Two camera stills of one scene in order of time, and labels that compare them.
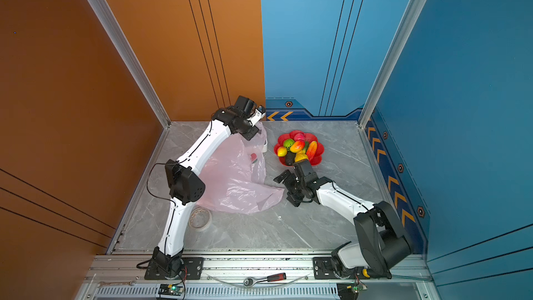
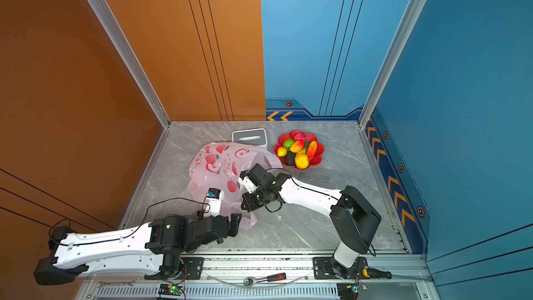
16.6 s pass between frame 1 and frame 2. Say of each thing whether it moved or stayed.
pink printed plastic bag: moved
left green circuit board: stayed
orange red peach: stayed
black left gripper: moved
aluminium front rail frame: stayed
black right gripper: moved
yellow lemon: stayed
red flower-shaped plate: stayed
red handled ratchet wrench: stayed
